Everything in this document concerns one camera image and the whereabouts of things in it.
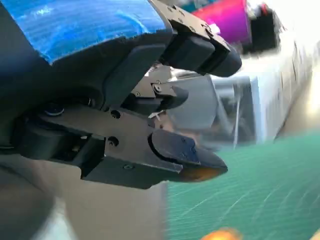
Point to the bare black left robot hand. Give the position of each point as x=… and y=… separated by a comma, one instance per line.
x=75, y=100

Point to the long braided bread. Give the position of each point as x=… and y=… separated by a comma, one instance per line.
x=221, y=235

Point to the magenta screen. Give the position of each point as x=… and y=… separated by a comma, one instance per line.
x=225, y=22

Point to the green cutting mat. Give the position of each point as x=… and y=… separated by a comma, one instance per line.
x=250, y=190

